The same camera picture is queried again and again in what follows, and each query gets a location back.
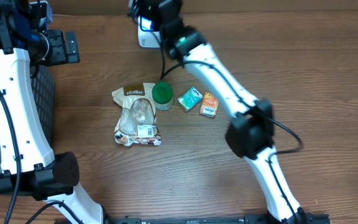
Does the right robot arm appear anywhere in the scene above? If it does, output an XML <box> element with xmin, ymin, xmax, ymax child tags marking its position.
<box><xmin>127</xmin><ymin>0</ymin><xmax>308</xmax><ymax>223</ymax></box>

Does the green lid jar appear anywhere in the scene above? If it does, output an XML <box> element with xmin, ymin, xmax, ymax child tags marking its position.
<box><xmin>152</xmin><ymin>82</ymin><xmax>173</xmax><ymax>111</ymax></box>

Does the small teal tissue pack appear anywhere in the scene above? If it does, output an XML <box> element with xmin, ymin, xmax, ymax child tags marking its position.
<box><xmin>178</xmin><ymin>86</ymin><xmax>203</xmax><ymax>111</ymax></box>

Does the orange tissue pack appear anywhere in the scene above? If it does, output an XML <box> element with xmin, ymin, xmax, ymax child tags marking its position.
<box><xmin>199</xmin><ymin>91</ymin><xmax>219</xmax><ymax>118</ymax></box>

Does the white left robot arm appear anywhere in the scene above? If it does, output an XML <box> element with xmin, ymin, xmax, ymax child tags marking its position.
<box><xmin>0</xmin><ymin>1</ymin><xmax>108</xmax><ymax>223</ymax></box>

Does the brown snack bag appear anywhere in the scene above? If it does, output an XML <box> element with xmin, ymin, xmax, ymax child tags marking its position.
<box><xmin>112</xmin><ymin>83</ymin><xmax>162</xmax><ymax>147</ymax></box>

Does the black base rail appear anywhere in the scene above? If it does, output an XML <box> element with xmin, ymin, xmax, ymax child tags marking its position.
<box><xmin>109</xmin><ymin>213</ymin><xmax>331</xmax><ymax>224</ymax></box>

